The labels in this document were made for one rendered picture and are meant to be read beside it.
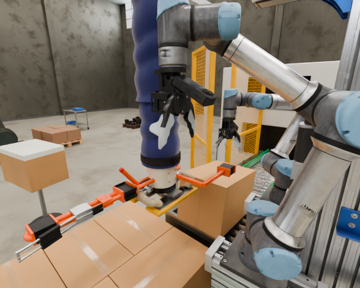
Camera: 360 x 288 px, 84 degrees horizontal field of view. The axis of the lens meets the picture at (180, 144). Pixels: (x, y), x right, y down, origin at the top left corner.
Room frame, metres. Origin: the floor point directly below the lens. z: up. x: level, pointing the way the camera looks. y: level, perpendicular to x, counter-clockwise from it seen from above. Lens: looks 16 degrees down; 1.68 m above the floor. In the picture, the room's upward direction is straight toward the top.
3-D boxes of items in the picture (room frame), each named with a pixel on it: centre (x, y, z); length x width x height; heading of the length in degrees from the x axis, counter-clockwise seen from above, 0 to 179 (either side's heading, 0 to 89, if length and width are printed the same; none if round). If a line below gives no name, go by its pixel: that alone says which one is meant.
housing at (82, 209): (0.71, 0.40, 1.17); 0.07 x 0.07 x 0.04; 51
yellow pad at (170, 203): (1.01, 0.03, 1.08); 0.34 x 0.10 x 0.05; 141
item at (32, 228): (0.61, 0.49, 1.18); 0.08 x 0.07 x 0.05; 141
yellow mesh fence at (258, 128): (2.95, -0.99, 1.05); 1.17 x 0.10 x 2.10; 139
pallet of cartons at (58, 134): (5.77, 3.63, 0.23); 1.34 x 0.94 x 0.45; 52
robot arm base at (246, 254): (0.63, -0.30, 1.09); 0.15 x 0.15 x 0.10
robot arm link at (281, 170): (1.04, -0.59, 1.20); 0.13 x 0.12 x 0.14; 6
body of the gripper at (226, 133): (1.12, -0.27, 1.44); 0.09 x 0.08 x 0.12; 143
